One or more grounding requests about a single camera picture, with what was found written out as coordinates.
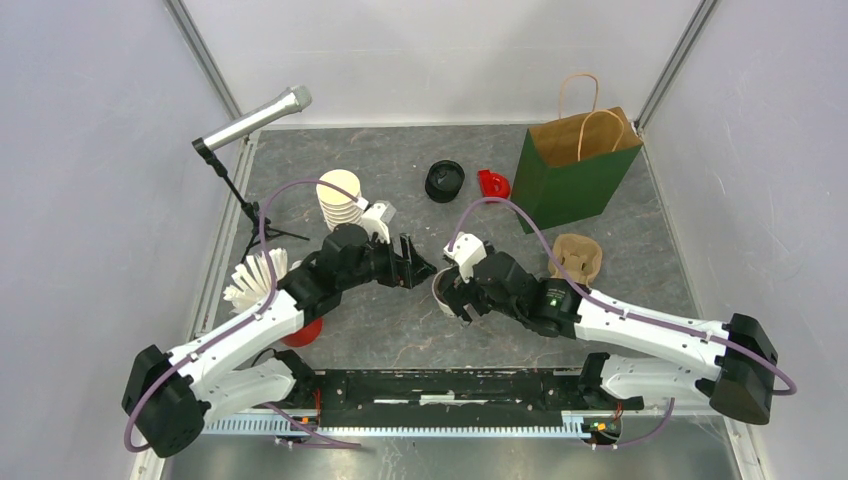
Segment silver microphone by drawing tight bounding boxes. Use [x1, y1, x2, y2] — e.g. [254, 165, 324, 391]
[192, 85, 313, 155]

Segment stack of white paper cups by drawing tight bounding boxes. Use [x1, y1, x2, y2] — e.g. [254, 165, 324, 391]
[316, 169, 363, 230]

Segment red plastic holder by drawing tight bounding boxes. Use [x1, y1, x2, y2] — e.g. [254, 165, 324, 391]
[477, 169, 511, 199]

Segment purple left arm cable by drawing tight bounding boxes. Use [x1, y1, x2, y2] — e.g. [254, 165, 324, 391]
[124, 178, 362, 454]

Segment stack of black lids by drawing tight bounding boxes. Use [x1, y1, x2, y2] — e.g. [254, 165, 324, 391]
[424, 160, 465, 203]

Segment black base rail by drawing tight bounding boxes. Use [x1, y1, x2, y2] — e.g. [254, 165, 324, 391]
[274, 368, 644, 435]

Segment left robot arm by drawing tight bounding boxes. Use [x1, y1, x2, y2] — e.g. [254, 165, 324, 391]
[121, 224, 436, 458]

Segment white paper coffee cup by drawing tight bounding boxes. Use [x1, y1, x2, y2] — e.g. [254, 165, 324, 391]
[431, 267, 463, 318]

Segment brown cardboard cup carriers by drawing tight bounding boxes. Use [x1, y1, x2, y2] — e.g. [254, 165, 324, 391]
[548, 233, 603, 286]

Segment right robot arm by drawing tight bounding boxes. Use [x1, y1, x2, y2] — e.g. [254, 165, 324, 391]
[433, 235, 778, 425]

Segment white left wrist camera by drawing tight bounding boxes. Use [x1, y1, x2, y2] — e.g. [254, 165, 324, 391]
[360, 201, 397, 244]

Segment green paper bag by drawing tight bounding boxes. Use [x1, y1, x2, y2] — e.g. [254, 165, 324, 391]
[510, 72, 643, 230]

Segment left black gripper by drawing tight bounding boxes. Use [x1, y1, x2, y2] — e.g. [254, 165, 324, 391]
[339, 229, 436, 290]

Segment red cup with straws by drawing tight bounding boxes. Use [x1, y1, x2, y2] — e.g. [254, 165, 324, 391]
[222, 252, 323, 348]

